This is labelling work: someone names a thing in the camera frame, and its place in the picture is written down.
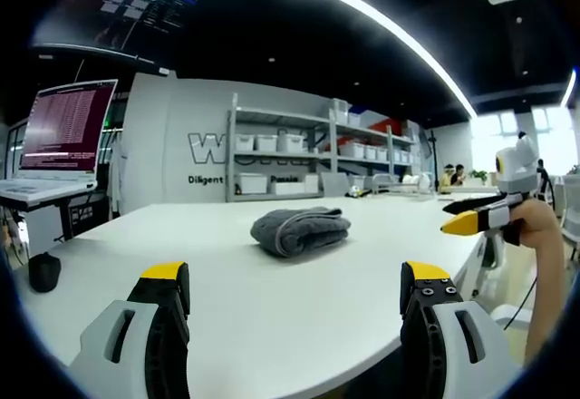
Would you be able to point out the grey towel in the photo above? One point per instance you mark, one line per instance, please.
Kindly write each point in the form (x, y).
(299, 229)

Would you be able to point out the open laptop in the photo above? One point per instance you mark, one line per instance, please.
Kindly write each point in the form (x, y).
(63, 136)

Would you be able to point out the person's right hand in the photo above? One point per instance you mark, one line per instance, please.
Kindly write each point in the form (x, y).
(544, 226)

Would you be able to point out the green potted plant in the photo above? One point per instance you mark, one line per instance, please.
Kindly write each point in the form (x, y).
(479, 177)

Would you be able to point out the black tripod stand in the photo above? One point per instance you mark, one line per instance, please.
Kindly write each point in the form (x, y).
(435, 158)

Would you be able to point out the white chair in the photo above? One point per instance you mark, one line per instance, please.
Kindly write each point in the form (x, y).
(571, 217)

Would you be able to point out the white dish rack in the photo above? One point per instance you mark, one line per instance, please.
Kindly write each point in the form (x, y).
(403, 185)

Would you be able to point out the grey metal shelf rack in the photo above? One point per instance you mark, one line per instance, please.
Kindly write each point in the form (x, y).
(333, 145)

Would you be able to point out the white lab coat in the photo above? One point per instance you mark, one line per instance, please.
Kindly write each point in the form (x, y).
(118, 177)

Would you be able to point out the group of white storage boxes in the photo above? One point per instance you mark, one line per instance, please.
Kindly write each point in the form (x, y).
(272, 143)

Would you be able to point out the long ceiling light strip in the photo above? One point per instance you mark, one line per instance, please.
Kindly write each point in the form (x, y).
(362, 13)

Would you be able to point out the hanging black monitor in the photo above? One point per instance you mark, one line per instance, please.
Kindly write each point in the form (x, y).
(118, 13)

